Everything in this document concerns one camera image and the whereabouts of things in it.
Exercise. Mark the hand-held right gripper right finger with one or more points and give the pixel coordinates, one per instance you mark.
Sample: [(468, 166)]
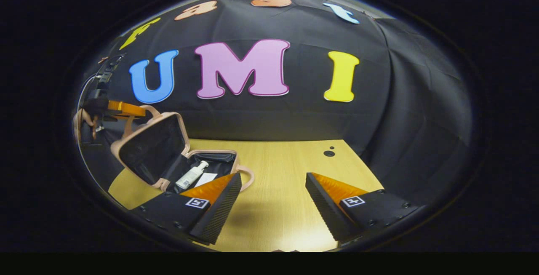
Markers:
[(324, 209)]

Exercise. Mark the black backdrop cloth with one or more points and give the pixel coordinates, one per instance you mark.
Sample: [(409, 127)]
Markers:
[(294, 115)]

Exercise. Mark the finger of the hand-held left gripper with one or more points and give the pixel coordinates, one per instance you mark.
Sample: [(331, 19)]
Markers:
[(126, 109)]

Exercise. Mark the pink suitcase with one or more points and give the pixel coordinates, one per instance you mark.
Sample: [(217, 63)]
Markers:
[(151, 148)]

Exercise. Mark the small orange clip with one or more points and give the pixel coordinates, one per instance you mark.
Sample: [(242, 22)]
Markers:
[(103, 60)]

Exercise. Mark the white squeeze tube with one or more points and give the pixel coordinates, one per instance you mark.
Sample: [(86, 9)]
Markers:
[(206, 179)]

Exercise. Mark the white pump bottle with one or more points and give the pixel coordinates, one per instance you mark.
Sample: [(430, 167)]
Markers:
[(189, 177)]

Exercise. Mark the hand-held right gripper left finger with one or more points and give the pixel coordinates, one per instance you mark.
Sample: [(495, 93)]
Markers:
[(223, 205)]

